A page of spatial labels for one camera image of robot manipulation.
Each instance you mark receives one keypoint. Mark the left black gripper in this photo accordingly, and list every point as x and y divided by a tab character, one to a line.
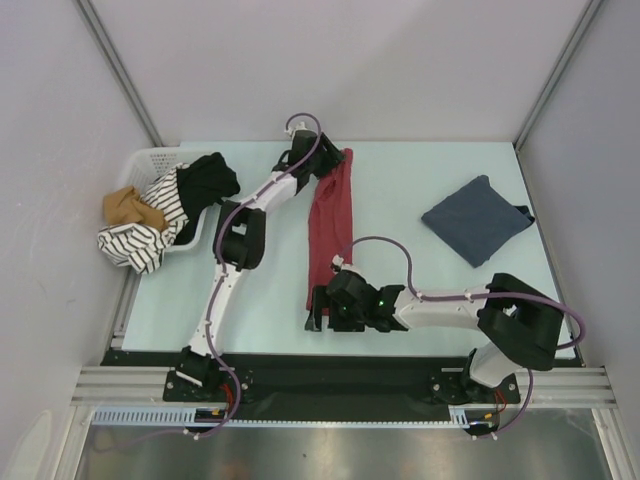
331	157

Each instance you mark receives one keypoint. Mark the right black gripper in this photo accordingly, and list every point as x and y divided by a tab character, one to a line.
323	300

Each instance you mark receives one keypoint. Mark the red tank top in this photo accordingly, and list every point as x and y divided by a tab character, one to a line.
330	223

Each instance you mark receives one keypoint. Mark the blue grey tank top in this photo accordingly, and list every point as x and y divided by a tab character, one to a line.
476	221

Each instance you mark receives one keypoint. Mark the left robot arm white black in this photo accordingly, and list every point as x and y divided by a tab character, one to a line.
240	242

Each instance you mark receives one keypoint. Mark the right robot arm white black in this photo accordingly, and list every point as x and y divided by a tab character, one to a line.
475	310

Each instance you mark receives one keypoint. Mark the mustard tank top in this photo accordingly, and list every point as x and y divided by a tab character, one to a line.
125	206

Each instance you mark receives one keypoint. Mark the striped white black tank top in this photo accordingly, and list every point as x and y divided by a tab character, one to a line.
140	247

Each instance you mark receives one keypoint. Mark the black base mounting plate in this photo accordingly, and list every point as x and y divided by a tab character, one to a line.
321	389

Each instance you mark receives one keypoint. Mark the white plastic laundry basket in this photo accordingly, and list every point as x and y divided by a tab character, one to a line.
146	165

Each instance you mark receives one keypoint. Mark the left aluminium corner post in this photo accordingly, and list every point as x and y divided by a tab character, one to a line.
114	62

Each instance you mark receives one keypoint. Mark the aluminium corner post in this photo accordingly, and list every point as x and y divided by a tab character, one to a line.
586	19
114	62

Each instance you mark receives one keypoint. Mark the aluminium extrusion base frame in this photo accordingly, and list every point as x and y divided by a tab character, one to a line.
593	391

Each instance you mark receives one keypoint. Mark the right aluminium corner post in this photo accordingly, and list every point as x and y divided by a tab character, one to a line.
586	19

